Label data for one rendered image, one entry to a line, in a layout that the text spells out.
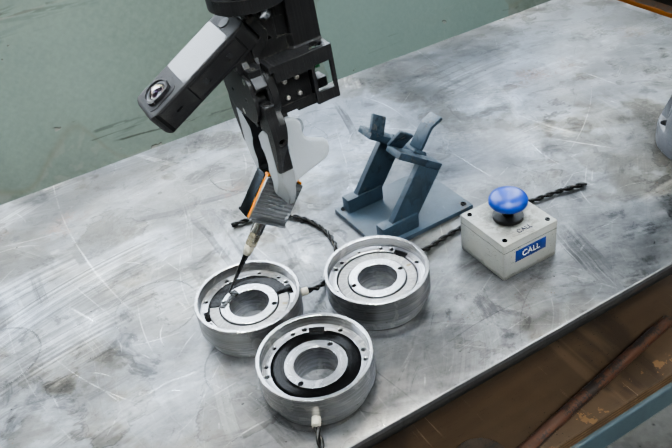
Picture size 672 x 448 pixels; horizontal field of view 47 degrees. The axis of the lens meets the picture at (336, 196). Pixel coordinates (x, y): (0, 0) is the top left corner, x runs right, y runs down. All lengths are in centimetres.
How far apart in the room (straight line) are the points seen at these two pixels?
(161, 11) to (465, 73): 128
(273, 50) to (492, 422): 55
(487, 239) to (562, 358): 32
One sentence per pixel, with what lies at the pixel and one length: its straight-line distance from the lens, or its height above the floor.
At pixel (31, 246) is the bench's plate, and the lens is 101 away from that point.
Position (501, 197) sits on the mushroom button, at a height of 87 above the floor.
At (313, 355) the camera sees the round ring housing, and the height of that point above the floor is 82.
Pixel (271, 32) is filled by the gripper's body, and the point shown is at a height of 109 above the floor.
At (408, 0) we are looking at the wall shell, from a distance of 272.
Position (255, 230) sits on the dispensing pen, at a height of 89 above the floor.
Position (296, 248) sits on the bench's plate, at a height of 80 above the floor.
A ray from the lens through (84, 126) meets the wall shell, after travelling 237.
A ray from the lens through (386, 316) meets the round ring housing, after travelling 75.
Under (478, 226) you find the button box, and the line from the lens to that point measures 81.
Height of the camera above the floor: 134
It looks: 35 degrees down
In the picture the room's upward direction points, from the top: 8 degrees counter-clockwise
